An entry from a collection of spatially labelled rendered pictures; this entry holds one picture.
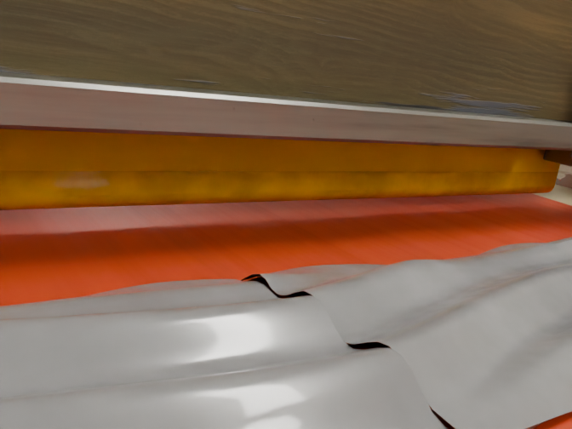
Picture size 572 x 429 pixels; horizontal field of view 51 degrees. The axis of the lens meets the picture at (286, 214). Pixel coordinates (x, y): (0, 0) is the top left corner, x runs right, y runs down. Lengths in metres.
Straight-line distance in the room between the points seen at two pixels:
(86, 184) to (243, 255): 0.04
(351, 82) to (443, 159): 0.07
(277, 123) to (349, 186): 0.06
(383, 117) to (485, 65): 0.06
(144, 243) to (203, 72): 0.05
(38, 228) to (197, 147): 0.05
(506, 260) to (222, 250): 0.08
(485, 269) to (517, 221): 0.09
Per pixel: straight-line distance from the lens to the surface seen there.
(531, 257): 0.19
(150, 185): 0.17
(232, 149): 0.18
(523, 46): 0.24
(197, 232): 0.17
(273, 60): 0.17
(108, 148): 0.16
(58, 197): 0.16
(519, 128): 0.23
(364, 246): 0.18
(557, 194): 0.34
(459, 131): 0.20
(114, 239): 0.16
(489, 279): 0.16
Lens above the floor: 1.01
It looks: 15 degrees down
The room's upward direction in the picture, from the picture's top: 8 degrees clockwise
